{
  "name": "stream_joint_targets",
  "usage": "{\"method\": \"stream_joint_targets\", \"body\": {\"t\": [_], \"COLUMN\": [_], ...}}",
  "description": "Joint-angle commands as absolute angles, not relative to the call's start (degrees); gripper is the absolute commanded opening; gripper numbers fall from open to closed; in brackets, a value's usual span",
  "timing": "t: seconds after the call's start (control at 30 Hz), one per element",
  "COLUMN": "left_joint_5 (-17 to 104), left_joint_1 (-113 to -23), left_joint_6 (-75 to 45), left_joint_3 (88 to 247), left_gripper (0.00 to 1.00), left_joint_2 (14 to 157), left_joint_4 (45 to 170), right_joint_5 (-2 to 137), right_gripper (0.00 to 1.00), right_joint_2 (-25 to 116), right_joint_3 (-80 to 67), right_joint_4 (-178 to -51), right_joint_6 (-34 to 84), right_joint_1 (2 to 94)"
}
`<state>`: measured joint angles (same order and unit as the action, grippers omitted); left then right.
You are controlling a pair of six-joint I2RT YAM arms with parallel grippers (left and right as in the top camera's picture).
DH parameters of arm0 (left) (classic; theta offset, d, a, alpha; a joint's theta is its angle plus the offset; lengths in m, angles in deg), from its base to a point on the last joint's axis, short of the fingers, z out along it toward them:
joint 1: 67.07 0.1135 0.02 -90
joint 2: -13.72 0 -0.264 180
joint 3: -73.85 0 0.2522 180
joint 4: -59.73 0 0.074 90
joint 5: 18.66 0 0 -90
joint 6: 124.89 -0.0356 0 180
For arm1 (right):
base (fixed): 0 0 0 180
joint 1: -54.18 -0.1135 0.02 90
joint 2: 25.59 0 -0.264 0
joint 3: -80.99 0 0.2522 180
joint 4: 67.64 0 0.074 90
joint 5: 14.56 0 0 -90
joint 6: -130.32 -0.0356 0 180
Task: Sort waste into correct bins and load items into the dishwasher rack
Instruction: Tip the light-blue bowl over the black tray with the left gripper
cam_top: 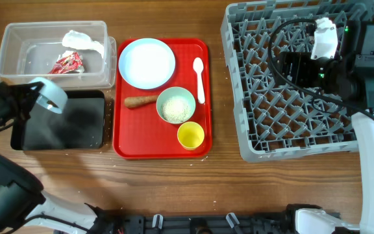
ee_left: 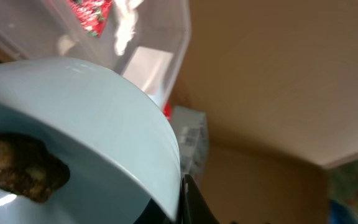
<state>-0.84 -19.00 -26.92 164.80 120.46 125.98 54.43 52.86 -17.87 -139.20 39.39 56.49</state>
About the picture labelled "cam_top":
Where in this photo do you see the small light blue bowl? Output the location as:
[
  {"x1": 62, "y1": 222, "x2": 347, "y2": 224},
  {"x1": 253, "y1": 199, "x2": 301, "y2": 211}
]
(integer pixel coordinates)
[{"x1": 29, "y1": 77, "x2": 68, "y2": 114}]

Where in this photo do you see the dark brown food scrap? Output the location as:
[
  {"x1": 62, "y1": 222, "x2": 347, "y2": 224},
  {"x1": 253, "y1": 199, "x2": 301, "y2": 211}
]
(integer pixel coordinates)
[{"x1": 47, "y1": 101, "x2": 58, "y2": 110}]

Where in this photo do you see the red snack wrapper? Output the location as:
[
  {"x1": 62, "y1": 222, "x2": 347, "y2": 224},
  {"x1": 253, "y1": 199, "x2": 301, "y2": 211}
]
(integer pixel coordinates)
[{"x1": 49, "y1": 51, "x2": 84, "y2": 74}]

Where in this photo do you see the white napkin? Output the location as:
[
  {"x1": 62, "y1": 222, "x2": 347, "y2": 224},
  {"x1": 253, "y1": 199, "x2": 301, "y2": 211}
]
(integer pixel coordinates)
[{"x1": 62, "y1": 30, "x2": 105, "y2": 58}]

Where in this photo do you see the yellow plastic cup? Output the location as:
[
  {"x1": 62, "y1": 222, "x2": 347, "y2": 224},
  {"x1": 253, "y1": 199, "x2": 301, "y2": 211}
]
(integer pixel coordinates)
[{"x1": 177, "y1": 122, "x2": 205, "y2": 150}]

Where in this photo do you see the green bowl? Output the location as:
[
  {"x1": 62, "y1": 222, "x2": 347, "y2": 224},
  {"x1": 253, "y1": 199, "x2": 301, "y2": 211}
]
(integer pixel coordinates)
[{"x1": 156, "y1": 86, "x2": 196, "y2": 124}]

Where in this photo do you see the cooked white rice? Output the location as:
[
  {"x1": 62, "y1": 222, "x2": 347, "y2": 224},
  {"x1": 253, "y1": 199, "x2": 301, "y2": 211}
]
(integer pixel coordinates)
[{"x1": 161, "y1": 96, "x2": 191, "y2": 124}]

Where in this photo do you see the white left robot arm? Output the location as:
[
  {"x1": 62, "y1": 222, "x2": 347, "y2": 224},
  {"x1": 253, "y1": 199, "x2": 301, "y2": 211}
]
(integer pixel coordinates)
[{"x1": 0, "y1": 77, "x2": 119, "y2": 234}]

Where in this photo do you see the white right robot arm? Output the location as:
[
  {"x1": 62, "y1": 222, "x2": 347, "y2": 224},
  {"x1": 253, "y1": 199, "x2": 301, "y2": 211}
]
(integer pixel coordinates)
[{"x1": 269, "y1": 18, "x2": 374, "y2": 233}]

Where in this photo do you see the clear plastic waste bin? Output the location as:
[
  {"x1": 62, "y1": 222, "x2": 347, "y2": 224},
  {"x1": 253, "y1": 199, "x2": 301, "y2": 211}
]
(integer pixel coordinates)
[{"x1": 0, "y1": 21, "x2": 117, "y2": 90}]

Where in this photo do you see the grey dishwasher rack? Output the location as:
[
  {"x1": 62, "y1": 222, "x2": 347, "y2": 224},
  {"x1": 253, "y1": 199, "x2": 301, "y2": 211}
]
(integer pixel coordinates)
[{"x1": 221, "y1": 1, "x2": 374, "y2": 163}]

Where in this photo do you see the black waste tray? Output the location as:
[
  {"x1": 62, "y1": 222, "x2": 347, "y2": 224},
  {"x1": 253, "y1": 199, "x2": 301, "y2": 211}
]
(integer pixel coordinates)
[{"x1": 10, "y1": 90, "x2": 106, "y2": 151}]

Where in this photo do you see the white plastic spoon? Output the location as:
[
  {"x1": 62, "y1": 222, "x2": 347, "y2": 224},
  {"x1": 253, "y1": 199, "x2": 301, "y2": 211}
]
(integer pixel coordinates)
[{"x1": 193, "y1": 57, "x2": 205, "y2": 104}]

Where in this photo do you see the large light blue plate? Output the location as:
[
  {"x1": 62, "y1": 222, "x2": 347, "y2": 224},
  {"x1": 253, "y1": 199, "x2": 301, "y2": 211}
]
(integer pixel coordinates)
[{"x1": 118, "y1": 38, "x2": 176, "y2": 90}]

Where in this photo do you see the red serving tray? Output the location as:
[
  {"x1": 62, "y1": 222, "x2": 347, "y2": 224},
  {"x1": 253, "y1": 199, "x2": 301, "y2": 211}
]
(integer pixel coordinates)
[{"x1": 112, "y1": 38, "x2": 212, "y2": 159}]

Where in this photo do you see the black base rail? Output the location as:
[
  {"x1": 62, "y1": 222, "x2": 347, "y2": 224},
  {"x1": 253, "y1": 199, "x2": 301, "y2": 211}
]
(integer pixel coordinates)
[{"x1": 114, "y1": 213, "x2": 294, "y2": 234}]

